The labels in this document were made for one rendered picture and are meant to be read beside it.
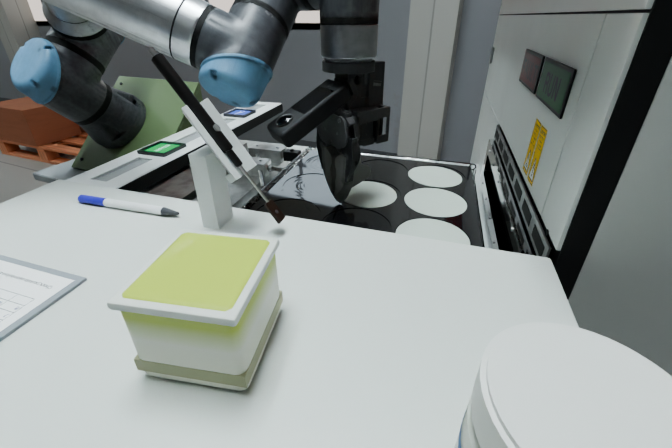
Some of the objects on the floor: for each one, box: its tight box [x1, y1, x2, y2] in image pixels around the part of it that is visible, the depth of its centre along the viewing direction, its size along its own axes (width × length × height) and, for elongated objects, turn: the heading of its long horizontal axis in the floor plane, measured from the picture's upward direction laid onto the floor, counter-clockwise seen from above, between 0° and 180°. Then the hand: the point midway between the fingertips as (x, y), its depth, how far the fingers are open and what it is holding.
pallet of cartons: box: [0, 97, 88, 165], centre depth 332 cm, size 128×88×47 cm
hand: (335, 196), depth 54 cm, fingers closed
